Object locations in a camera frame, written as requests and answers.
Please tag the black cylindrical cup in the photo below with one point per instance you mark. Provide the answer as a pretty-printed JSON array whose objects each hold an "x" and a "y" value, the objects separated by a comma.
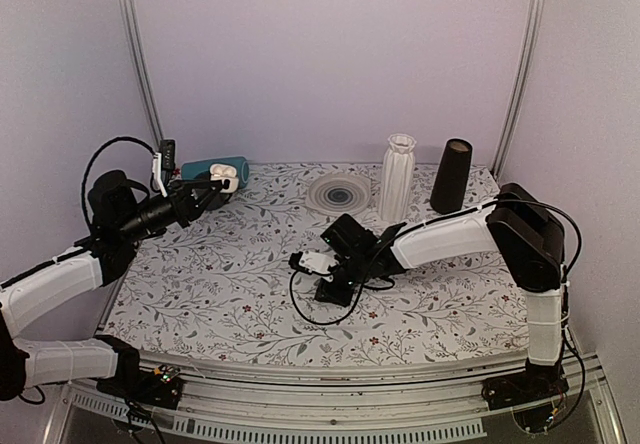
[{"x": 449, "y": 187}]

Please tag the front aluminium rail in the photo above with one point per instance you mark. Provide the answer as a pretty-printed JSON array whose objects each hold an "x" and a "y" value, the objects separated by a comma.
[{"x": 416, "y": 403}]

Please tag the aluminium frame post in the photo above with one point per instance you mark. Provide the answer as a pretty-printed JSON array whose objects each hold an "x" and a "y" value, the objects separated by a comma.
[
  {"x": 531, "y": 32},
  {"x": 135, "y": 45}
]

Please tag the white ribbed vase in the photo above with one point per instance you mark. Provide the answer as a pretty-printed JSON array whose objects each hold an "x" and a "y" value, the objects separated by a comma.
[{"x": 396, "y": 177}]

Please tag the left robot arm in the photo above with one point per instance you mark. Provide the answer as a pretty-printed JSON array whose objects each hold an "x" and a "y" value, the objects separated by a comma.
[{"x": 120, "y": 223}]

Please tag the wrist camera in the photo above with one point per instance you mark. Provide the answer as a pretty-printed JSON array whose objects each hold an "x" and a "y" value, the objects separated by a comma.
[
  {"x": 314, "y": 263},
  {"x": 163, "y": 166}
]

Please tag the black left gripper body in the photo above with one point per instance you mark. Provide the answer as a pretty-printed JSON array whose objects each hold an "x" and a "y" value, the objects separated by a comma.
[{"x": 181, "y": 210}]

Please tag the beige earbud charging case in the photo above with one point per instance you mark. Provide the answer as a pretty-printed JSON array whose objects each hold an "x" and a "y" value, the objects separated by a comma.
[{"x": 226, "y": 175}]

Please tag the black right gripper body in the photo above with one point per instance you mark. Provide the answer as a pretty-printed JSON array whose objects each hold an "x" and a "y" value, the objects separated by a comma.
[{"x": 344, "y": 296}]

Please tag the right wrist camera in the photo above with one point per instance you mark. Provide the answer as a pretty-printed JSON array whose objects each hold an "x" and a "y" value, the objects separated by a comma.
[{"x": 314, "y": 263}]

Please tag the floral patterned table mat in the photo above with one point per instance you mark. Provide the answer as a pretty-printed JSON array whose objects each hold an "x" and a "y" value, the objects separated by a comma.
[{"x": 222, "y": 288}]

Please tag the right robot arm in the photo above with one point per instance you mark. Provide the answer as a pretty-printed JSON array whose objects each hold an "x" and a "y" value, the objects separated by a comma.
[{"x": 531, "y": 243}]

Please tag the left aluminium frame post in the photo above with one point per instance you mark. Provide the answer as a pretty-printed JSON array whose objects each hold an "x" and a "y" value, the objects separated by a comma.
[{"x": 135, "y": 45}]

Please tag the right aluminium frame post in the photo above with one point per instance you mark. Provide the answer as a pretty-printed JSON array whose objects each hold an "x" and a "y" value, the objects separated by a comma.
[{"x": 531, "y": 32}]

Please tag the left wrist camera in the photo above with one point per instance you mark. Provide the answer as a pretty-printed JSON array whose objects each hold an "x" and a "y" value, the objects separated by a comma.
[{"x": 163, "y": 166}]

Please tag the teal cylindrical speaker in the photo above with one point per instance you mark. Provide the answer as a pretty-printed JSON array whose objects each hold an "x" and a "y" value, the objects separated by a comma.
[{"x": 200, "y": 169}]

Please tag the spiral patterned plate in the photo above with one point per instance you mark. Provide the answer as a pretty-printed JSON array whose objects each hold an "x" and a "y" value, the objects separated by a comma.
[{"x": 339, "y": 193}]

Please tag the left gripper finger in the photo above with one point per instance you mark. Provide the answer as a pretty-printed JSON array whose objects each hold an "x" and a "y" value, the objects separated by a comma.
[
  {"x": 201, "y": 184},
  {"x": 209, "y": 199}
]

